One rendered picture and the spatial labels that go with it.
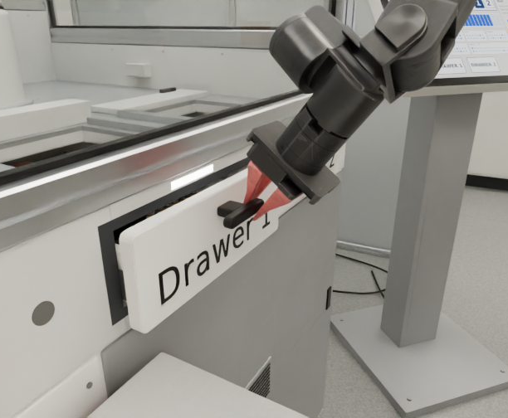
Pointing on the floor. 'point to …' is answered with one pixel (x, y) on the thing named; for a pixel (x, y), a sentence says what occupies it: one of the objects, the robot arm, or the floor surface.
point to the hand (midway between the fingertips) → (253, 209)
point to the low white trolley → (186, 396)
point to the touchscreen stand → (426, 274)
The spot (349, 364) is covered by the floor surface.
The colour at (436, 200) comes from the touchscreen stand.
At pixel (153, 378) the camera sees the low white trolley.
